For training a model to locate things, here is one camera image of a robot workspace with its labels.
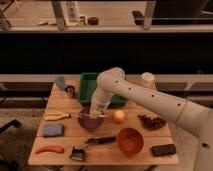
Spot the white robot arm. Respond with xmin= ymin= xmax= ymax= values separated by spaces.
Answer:
xmin=90 ymin=67 xmax=213 ymax=171

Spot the purple bowl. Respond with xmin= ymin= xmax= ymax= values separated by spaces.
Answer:
xmin=78 ymin=106 xmax=104 ymax=130

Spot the dark red background bowl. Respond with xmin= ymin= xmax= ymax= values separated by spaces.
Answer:
xmin=87 ymin=17 xmax=99 ymax=25

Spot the apple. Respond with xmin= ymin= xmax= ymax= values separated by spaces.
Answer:
xmin=113 ymin=110 xmax=125 ymax=124

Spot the green plastic bin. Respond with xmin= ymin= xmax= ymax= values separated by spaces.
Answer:
xmin=78 ymin=73 xmax=128 ymax=108

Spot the blue cup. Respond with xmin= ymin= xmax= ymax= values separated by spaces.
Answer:
xmin=54 ymin=76 xmax=66 ymax=90

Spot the blue sponge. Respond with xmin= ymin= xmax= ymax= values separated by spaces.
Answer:
xmin=42 ymin=124 xmax=64 ymax=137

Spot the white paper cup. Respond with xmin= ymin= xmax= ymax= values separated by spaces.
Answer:
xmin=141 ymin=72 xmax=155 ymax=88

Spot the black phone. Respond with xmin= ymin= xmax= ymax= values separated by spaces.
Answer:
xmin=151 ymin=144 xmax=176 ymax=156

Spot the clear background bottle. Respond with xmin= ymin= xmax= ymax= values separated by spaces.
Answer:
xmin=67 ymin=1 xmax=80 ymax=22

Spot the black handled spatula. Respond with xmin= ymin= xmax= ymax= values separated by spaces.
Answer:
xmin=70 ymin=136 xmax=116 ymax=161

